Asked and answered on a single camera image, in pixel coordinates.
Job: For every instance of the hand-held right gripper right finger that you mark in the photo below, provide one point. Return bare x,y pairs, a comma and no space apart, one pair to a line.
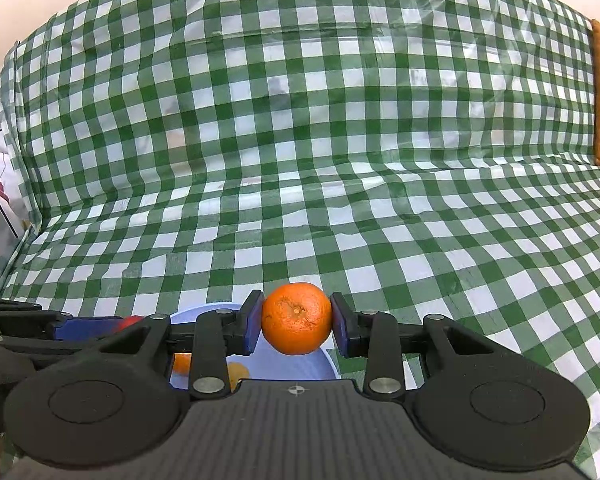
339,327

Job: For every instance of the light blue plate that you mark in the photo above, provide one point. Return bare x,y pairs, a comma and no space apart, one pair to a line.
311,366

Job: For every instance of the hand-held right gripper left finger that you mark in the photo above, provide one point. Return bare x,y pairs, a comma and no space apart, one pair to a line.
255,322

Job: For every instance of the green checkered cloth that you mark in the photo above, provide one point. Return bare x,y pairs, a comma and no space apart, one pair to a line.
305,135

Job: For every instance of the orange tangerine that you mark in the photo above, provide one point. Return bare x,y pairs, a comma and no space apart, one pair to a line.
182,363
297,320
238,374

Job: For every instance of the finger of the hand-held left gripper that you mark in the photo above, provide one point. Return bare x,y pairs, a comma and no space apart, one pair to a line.
80,326

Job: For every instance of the red tomato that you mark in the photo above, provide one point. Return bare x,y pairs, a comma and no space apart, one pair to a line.
130,323

